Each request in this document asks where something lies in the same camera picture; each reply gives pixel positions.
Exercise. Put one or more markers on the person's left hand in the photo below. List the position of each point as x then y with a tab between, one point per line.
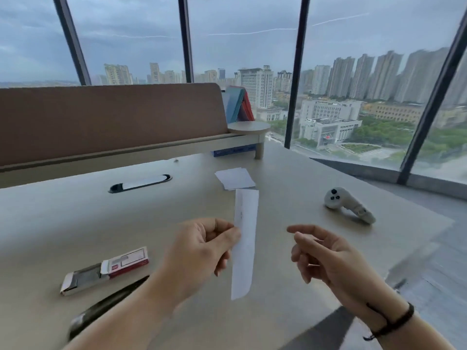
189	258

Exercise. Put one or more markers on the person's right hand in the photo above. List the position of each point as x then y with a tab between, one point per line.
339	266

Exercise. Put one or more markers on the person's left thumb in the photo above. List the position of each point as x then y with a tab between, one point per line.
224	238

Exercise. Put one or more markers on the person's right thumb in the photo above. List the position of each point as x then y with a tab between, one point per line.
310	241

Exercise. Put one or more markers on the long white paper strip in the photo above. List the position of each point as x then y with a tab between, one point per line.
246	229

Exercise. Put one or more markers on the person's right forearm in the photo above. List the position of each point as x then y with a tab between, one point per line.
397	324

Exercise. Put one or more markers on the white handheld controller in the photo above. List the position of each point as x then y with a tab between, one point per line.
344	204

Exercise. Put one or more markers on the stack of white paper slips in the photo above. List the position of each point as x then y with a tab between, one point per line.
235	177

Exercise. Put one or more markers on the blue flat box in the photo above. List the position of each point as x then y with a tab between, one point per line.
233	151

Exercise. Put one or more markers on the beige round desk shelf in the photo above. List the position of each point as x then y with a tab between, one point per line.
250	128

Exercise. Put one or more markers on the black wristband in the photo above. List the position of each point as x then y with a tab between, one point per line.
396	320

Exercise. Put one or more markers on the red and white staple box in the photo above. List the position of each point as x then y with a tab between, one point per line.
109	267

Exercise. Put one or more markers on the blue and red folders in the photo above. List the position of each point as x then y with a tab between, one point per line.
237	103

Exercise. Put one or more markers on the black stapler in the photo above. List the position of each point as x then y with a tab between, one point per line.
105	306

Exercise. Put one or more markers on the brown desk partition panel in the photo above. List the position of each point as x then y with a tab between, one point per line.
109	120

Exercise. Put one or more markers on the beige partition base rail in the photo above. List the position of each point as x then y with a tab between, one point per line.
109	158

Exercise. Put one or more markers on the black window frame post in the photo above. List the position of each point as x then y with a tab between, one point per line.
430	112
185	40
297	69
72	40

